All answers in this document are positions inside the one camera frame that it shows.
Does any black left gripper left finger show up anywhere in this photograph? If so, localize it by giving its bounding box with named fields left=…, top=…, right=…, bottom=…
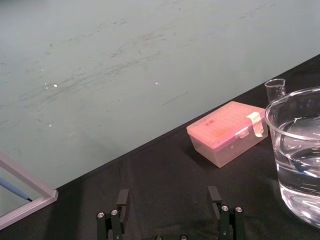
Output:
left=96, top=188, right=130, bottom=240

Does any large clear glass beaker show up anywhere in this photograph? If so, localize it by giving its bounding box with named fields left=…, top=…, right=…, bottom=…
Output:
left=264, top=86, right=320, bottom=229

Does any small clear glass beaker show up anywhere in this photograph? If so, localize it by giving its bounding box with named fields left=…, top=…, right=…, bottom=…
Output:
left=264, top=78, right=287, bottom=105

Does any black table cloth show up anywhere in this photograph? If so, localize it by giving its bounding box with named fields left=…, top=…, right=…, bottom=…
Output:
left=0, top=53, right=320, bottom=240

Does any orange translucent plastic box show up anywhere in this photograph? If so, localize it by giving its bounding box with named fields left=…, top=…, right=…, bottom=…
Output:
left=186, top=101, right=269, bottom=168

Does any pale tape strip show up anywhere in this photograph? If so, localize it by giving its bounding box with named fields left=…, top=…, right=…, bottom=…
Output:
left=246, top=111, right=265, bottom=138

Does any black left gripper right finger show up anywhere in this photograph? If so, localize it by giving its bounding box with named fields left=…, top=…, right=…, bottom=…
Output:
left=207, top=185, right=245, bottom=240

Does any white framed rack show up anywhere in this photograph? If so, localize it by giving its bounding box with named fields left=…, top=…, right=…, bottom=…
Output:
left=0, top=150, right=59, bottom=231

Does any blue pipette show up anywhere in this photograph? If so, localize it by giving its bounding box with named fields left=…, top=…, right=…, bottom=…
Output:
left=0, top=177, right=33, bottom=202

